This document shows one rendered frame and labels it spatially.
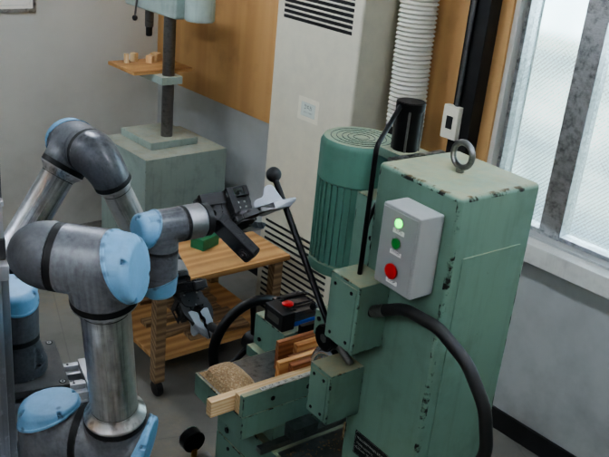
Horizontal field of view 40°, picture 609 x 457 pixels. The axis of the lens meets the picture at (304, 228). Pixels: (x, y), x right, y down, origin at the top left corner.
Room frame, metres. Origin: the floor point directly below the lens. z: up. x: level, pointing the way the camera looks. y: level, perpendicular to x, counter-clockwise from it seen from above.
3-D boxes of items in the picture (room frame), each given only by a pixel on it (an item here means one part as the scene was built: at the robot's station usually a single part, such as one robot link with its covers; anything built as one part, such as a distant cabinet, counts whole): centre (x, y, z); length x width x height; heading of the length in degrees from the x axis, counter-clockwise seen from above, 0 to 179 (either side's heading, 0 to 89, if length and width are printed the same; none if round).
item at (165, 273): (1.57, 0.31, 1.22); 0.11 x 0.08 x 0.11; 84
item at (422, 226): (1.41, -0.19, 1.40); 0.10 x 0.06 x 0.16; 39
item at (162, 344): (3.25, 0.48, 0.32); 0.66 x 0.57 x 0.64; 130
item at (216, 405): (1.70, -0.04, 0.92); 0.55 x 0.02 x 0.04; 129
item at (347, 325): (1.48, -0.12, 1.22); 0.09 x 0.08 x 0.15; 39
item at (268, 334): (1.90, 0.01, 0.91); 0.15 x 0.14 x 0.09; 129
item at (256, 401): (1.72, -0.13, 0.93); 0.60 x 0.02 x 0.06; 129
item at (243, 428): (1.84, -0.04, 0.87); 0.61 x 0.30 x 0.06; 129
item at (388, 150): (1.64, -0.19, 1.53); 0.08 x 0.08 x 0.17; 39
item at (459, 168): (1.52, -0.28, 1.55); 0.06 x 0.02 x 0.07; 39
